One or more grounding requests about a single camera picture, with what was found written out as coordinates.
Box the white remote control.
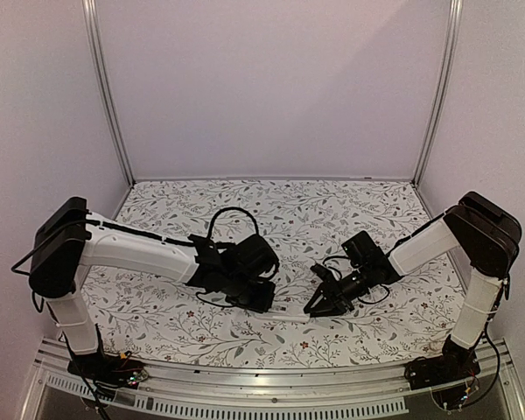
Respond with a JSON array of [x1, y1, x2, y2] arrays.
[[264, 304, 310, 323]]

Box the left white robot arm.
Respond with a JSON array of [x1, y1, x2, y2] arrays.
[[11, 197, 280, 380]]

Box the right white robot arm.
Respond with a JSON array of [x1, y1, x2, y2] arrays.
[[304, 192, 522, 382]]

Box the floral patterned table mat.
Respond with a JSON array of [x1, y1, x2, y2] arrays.
[[71, 178, 480, 368]]

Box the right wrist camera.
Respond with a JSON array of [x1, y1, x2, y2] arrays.
[[310, 263, 337, 284]]

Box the right black sleeved cable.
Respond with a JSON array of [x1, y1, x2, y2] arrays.
[[322, 255, 355, 281]]

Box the black sleeved cable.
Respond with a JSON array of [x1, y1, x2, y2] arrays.
[[322, 255, 355, 281], [205, 206, 260, 246]]

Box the left black sleeved cable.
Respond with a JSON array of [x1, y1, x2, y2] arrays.
[[205, 206, 260, 246]]

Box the front aluminium rail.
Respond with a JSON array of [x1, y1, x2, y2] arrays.
[[19, 340, 525, 420]]

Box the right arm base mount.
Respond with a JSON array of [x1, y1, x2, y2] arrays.
[[403, 335, 480, 390]]

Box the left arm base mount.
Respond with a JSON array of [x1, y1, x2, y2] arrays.
[[66, 343, 149, 389]]

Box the right aluminium frame post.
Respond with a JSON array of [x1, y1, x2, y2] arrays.
[[412, 0, 463, 187]]

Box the aluminium frame post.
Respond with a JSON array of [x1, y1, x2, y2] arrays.
[[81, 0, 136, 187], [412, 0, 463, 187]]

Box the left aluminium frame post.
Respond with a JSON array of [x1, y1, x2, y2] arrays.
[[81, 0, 136, 187]]

